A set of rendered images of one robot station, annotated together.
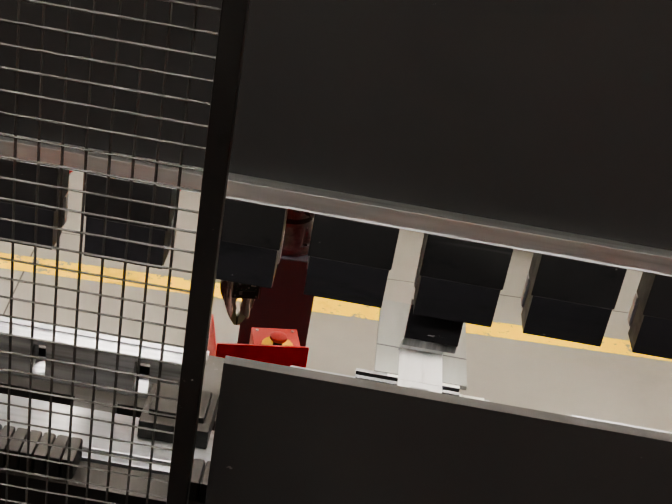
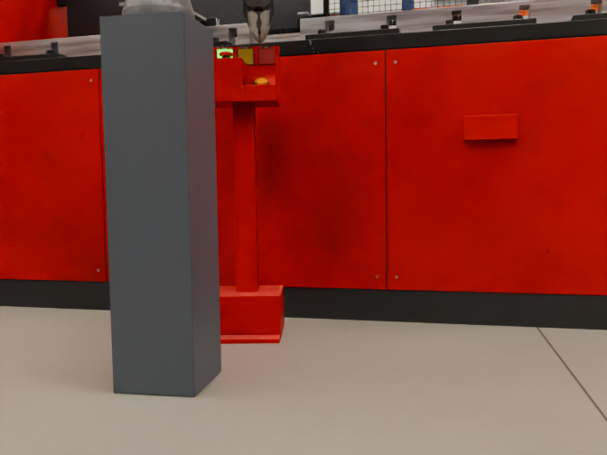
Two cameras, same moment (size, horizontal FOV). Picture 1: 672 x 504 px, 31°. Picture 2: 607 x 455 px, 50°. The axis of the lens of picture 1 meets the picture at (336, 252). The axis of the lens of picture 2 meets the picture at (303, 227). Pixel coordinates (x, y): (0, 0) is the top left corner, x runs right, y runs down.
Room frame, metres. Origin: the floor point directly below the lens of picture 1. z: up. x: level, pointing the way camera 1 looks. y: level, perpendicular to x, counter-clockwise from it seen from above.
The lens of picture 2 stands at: (4.01, 0.78, 0.44)
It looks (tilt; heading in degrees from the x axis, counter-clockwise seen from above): 4 degrees down; 195
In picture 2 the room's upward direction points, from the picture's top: 1 degrees counter-clockwise
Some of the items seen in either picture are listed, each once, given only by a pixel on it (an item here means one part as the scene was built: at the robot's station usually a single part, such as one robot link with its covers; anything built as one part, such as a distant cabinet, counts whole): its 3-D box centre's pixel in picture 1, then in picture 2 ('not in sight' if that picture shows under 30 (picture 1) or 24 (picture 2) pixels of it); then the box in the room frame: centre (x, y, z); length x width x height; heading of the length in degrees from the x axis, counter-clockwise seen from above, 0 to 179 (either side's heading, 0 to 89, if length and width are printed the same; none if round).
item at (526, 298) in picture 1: (570, 289); not in sight; (1.89, -0.43, 1.26); 0.15 x 0.09 x 0.17; 90
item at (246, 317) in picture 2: not in sight; (247, 312); (2.26, 0.14, 0.06); 0.25 x 0.20 x 0.12; 13
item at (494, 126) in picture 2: not in sight; (490, 127); (2.04, 0.82, 0.58); 0.15 x 0.02 x 0.07; 90
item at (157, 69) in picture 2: (267, 362); (164, 207); (2.73, 0.13, 0.39); 0.18 x 0.18 x 0.78; 4
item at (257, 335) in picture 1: (255, 358); (243, 73); (2.23, 0.14, 0.75); 0.20 x 0.16 x 0.18; 103
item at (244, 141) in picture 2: not in sight; (246, 198); (2.23, 0.14, 0.39); 0.06 x 0.06 x 0.54; 13
